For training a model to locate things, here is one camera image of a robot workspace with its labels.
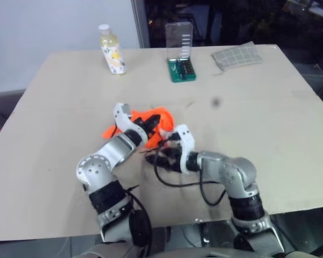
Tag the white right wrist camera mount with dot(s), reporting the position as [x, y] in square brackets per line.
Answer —
[187, 146]

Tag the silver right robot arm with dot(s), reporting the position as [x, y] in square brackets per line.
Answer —
[231, 172]

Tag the yellow drink bottle white cap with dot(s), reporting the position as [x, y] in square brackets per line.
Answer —
[112, 51]

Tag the grey checked cloth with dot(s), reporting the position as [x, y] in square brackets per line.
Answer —
[237, 56]

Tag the grey window frame post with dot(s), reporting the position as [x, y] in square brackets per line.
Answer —
[140, 24]

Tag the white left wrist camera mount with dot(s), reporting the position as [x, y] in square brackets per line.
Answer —
[121, 118]

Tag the green screwdriver bit case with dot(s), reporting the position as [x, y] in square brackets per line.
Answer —
[181, 67]

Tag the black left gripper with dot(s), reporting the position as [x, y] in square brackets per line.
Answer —
[141, 127]

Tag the grey robot torso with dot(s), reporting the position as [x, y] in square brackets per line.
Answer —
[177, 252]

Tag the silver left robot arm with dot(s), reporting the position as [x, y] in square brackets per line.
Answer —
[115, 150]

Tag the orange fabric pouch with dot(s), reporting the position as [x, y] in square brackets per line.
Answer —
[165, 119]

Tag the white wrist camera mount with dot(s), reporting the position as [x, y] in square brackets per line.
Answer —
[121, 118]
[187, 146]

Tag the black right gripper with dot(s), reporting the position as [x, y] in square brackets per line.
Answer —
[171, 157]

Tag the beige cardboard sheet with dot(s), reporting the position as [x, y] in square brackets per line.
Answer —
[258, 129]

